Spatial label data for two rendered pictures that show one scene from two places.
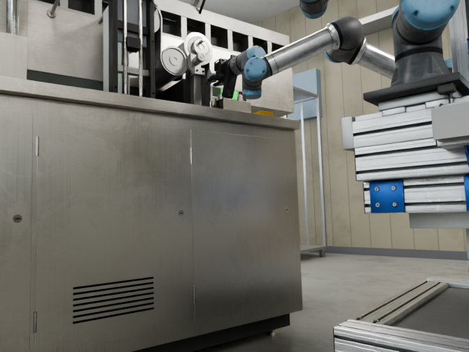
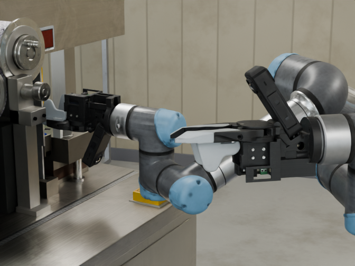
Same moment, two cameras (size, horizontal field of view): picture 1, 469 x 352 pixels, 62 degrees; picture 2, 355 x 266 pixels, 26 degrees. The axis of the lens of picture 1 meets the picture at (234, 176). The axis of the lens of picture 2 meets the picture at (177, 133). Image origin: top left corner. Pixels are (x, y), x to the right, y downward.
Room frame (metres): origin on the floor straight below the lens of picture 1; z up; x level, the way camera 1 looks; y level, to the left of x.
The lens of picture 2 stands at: (0.06, 0.54, 1.55)
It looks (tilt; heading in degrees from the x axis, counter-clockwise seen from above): 16 degrees down; 335
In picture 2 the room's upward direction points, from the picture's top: straight up
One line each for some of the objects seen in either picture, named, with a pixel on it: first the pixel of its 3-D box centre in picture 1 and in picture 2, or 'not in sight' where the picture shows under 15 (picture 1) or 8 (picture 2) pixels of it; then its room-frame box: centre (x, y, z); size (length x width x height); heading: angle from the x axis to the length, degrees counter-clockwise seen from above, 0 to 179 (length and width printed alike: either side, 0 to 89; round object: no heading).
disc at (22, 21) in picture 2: (198, 49); (22, 51); (1.70, 0.14, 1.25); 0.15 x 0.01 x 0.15; 125
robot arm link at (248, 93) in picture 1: (252, 82); (160, 174); (1.47, -0.08, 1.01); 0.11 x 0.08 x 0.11; 2
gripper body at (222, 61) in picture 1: (227, 69); (94, 113); (1.61, 0.01, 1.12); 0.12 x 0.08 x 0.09; 35
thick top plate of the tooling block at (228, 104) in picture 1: (214, 115); (25, 132); (1.94, 0.09, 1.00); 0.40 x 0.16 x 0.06; 35
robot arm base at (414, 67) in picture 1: (419, 73); not in sight; (1.00, -0.50, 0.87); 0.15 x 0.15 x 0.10
